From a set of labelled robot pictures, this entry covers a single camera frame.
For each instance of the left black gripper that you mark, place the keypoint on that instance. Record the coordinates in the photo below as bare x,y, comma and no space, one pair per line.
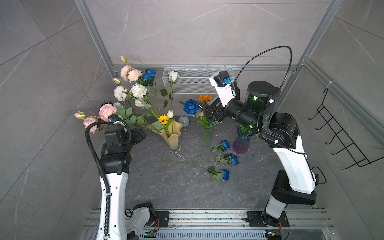
136,139

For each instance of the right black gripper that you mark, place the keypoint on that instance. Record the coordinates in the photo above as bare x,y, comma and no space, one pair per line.
217,108

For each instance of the blue rose picked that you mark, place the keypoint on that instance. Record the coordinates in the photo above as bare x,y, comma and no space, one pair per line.
223,146
234,159

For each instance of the yellow wavy glass vase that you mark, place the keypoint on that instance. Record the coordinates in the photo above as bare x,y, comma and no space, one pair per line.
171,135

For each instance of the blue rose top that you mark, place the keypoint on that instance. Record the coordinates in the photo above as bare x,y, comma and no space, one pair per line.
148,74

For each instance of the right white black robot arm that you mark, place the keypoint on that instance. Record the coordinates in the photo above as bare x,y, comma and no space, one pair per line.
295,184

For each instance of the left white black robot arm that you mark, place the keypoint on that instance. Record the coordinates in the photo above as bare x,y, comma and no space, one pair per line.
113,166

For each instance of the clear green glass vase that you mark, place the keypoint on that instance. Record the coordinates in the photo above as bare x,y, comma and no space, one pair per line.
207,134

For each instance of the small grey round vase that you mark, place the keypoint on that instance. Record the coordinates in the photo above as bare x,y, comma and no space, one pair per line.
184,120

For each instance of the purple glass vase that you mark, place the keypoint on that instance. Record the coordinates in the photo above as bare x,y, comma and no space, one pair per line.
241,144

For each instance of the orange carnation small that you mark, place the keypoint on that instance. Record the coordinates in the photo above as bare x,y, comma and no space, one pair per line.
205,98

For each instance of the small yellow sunflower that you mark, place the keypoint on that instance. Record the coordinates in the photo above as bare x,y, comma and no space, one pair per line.
163,119

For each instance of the cream tulip bud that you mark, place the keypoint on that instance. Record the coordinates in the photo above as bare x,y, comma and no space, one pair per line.
170,114

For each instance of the pink rose middle left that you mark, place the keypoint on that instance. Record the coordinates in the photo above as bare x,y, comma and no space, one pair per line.
107,110

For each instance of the pink rose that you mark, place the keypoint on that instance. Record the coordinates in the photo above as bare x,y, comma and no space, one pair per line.
90,120
107,110

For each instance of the small white rose left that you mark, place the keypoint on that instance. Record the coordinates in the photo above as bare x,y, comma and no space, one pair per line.
120,93

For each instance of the pink rose lower left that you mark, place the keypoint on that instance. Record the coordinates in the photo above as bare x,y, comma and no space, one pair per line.
90,120

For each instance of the white rose tall stem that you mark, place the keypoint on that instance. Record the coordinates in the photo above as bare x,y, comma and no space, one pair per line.
173,76

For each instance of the pink rose bud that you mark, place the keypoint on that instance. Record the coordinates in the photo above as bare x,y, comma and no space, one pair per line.
80,115

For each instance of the peach rose pair top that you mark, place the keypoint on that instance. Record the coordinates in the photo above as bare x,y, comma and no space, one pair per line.
129,73

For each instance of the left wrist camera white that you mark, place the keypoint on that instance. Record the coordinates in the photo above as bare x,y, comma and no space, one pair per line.
116,120

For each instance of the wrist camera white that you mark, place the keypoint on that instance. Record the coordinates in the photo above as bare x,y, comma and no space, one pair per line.
224,86
116,120

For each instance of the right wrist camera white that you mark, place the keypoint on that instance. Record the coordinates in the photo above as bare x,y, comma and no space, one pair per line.
224,86

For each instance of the metal base rail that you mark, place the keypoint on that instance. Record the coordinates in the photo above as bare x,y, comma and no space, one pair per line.
294,224

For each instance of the black wire hook rack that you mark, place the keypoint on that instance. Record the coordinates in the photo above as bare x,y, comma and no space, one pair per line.
340,134

